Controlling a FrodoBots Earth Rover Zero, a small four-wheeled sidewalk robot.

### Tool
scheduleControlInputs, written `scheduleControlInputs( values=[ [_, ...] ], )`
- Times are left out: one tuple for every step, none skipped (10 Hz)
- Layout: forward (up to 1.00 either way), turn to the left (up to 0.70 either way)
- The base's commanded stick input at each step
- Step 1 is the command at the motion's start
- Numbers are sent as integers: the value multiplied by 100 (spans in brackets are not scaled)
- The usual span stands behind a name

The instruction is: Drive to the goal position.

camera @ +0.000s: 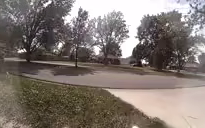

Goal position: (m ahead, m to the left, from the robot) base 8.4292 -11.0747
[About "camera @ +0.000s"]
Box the slender young tree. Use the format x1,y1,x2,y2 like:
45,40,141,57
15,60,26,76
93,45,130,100
63,7,95,69

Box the green grass lawn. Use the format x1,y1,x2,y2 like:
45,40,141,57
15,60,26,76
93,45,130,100
0,72,171,128

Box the dense dark tree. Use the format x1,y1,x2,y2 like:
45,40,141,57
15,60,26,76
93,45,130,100
131,9,205,72

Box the dark vehicle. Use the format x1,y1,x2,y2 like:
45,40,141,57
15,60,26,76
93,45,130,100
131,60,144,68

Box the round leafy tree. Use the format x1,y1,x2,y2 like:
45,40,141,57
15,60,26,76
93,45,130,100
92,9,130,66

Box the pale concrete driveway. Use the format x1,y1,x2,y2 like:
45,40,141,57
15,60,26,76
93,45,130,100
105,85,205,128

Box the large leafy tree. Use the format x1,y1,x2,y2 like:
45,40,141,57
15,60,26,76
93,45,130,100
0,0,76,64

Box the grey asphalt road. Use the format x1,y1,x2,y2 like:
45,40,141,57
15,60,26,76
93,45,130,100
4,59,205,90

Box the low house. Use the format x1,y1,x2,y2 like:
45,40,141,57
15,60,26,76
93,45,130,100
97,53,138,66

